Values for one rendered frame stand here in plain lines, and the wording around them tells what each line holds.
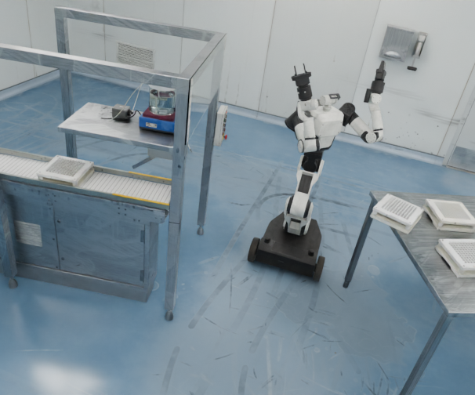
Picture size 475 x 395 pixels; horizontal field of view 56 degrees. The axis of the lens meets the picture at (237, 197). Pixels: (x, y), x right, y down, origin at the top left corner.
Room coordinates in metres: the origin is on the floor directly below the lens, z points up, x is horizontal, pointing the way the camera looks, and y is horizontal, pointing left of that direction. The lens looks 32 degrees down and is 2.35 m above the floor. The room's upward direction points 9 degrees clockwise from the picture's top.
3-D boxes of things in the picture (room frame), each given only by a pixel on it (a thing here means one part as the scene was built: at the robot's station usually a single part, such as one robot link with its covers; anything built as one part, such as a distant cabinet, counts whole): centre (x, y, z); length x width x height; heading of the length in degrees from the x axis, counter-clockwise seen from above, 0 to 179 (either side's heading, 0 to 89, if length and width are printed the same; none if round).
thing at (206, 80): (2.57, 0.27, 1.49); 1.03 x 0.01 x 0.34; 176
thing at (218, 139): (3.11, 0.21, 0.99); 0.17 x 0.06 x 0.26; 176
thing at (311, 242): (3.00, -0.50, 0.19); 0.64 x 0.52 x 0.33; 168
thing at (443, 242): (2.03, -1.31, 0.93); 0.25 x 0.24 x 0.02; 13
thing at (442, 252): (2.03, -1.31, 0.88); 0.24 x 0.24 x 0.02; 13
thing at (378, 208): (2.39, -1.00, 0.93); 0.25 x 0.24 x 0.02; 147
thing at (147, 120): (2.31, 0.48, 1.33); 0.21 x 0.20 x 0.09; 176
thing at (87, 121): (2.27, 0.66, 1.27); 0.62 x 0.38 x 0.04; 86
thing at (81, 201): (2.31, 1.04, 0.79); 1.30 x 0.29 x 0.10; 86
